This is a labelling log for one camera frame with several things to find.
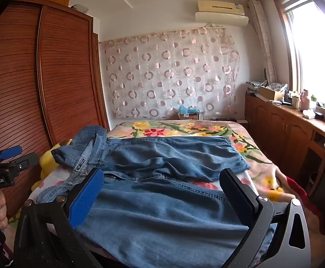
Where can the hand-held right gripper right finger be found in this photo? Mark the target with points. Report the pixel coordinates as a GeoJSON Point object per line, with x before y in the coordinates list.
{"type": "Point", "coordinates": [236, 201]}

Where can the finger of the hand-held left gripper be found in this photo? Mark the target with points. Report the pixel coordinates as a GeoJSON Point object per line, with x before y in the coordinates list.
{"type": "Point", "coordinates": [25, 161]}
{"type": "Point", "coordinates": [10, 152]}

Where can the sheer circle pattern curtain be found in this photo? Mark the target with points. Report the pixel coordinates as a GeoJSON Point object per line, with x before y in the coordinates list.
{"type": "Point", "coordinates": [165, 72]}

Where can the wooden counter cabinet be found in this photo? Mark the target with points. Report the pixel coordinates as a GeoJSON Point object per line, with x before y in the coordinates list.
{"type": "Point", "coordinates": [279, 128]}

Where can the brown wooden wardrobe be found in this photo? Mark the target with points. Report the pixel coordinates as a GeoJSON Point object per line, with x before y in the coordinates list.
{"type": "Point", "coordinates": [62, 75]}

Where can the small cardboard box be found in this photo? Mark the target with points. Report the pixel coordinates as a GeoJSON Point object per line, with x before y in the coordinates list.
{"type": "Point", "coordinates": [189, 116]}

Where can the tied patterned window curtain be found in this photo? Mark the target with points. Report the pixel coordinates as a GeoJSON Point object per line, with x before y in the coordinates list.
{"type": "Point", "coordinates": [263, 39]}

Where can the yellow plush toy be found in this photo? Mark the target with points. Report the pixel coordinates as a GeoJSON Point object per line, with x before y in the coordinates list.
{"type": "Point", "coordinates": [48, 160]}

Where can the blue denim pants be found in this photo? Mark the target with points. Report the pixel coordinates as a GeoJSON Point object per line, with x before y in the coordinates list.
{"type": "Point", "coordinates": [157, 209]}

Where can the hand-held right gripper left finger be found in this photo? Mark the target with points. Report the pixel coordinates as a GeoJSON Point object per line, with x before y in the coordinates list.
{"type": "Point", "coordinates": [86, 199]}

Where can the blue packet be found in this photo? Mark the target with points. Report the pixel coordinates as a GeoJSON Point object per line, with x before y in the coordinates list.
{"type": "Point", "coordinates": [185, 109]}

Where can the red cloth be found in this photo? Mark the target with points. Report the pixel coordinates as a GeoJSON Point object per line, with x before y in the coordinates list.
{"type": "Point", "coordinates": [299, 192]}

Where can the pink figurine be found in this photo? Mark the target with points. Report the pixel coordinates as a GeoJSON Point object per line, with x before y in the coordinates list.
{"type": "Point", "coordinates": [306, 100]}

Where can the floral fleece blanket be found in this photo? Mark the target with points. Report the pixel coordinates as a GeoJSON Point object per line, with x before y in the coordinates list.
{"type": "Point", "coordinates": [162, 128]}

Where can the wall air conditioner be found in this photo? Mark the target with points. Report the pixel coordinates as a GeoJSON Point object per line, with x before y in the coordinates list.
{"type": "Point", "coordinates": [221, 12]}

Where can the open cardboard box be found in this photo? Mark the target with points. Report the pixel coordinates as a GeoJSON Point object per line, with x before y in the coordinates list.
{"type": "Point", "coordinates": [271, 93]}

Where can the wooden framed window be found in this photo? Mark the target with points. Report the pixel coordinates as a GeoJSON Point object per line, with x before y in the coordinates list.
{"type": "Point", "coordinates": [313, 47]}

